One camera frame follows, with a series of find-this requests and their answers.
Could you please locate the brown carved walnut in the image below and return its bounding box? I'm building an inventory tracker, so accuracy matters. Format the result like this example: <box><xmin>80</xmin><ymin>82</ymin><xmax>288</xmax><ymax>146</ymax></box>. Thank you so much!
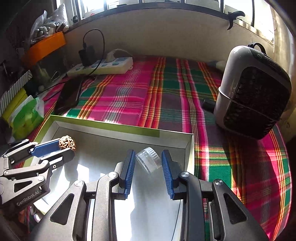
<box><xmin>59</xmin><ymin>135</ymin><xmax>76</xmax><ymax>151</ymax></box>

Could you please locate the clear plastic jar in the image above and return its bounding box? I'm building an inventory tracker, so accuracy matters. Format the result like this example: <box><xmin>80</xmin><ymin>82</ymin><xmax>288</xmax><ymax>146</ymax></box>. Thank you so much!
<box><xmin>135</xmin><ymin>147</ymin><xmax>162</xmax><ymax>174</ymax></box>

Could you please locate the green tissue pack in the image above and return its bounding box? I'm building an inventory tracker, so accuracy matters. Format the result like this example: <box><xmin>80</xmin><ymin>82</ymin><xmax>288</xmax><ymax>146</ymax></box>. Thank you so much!
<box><xmin>9</xmin><ymin>96</ymin><xmax>44</xmax><ymax>140</ymax></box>

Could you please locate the yellow box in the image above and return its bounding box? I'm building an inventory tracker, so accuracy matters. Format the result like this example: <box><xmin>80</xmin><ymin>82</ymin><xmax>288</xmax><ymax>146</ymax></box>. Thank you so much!
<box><xmin>1</xmin><ymin>88</ymin><xmax>28</xmax><ymax>122</ymax></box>

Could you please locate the striped box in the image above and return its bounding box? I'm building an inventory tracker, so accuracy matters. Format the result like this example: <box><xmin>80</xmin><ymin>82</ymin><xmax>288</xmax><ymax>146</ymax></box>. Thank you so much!
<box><xmin>1</xmin><ymin>70</ymin><xmax>32</xmax><ymax>112</ymax></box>

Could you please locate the black smartphone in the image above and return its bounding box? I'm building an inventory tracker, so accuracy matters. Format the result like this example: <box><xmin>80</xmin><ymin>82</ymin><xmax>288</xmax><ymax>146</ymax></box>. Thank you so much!
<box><xmin>53</xmin><ymin>76</ymin><xmax>83</xmax><ymax>115</ymax></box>

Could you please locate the green white cardboard box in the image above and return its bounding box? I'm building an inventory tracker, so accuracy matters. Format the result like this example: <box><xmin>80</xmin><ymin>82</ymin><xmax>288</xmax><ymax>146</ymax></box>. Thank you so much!
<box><xmin>29</xmin><ymin>115</ymin><xmax>194</xmax><ymax>240</ymax></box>

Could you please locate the orange storage bin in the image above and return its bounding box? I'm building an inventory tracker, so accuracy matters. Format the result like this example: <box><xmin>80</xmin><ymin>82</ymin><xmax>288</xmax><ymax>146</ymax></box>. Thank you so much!
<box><xmin>21</xmin><ymin>32</ymin><xmax>66</xmax><ymax>69</ymax></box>

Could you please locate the white power strip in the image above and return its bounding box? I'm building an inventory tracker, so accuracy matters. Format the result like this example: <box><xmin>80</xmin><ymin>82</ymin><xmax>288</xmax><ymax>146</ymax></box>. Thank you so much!
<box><xmin>67</xmin><ymin>57</ymin><xmax>133</xmax><ymax>77</ymax></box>

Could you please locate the grey black mini heater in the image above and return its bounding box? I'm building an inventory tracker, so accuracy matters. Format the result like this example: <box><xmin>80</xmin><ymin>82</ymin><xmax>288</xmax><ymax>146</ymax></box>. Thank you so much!
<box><xmin>214</xmin><ymin>46</ymin><xmax>292</xmax><ymax>140</ymax></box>

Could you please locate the plaid bed cloth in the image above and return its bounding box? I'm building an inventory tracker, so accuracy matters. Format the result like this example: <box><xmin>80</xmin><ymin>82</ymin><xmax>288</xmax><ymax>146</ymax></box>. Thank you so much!
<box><xmin>14</xmin><ymin>55</ymin><xmax>293</xmax><ymax>241</ymax></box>

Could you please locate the black window hook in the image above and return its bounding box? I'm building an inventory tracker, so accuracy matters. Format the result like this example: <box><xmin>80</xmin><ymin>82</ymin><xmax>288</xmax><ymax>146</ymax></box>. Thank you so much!
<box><xmin>227</xmin><ymin>11</ymin><xmax>245</xmax><ymax>30</ymax></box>

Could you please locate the black charger with cable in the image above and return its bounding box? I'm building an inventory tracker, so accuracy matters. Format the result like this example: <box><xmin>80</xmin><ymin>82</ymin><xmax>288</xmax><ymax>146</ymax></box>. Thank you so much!
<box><xmin>78</xmin><ymin>29</ymin><xmax>105</xmax><ymax>76</ymax></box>

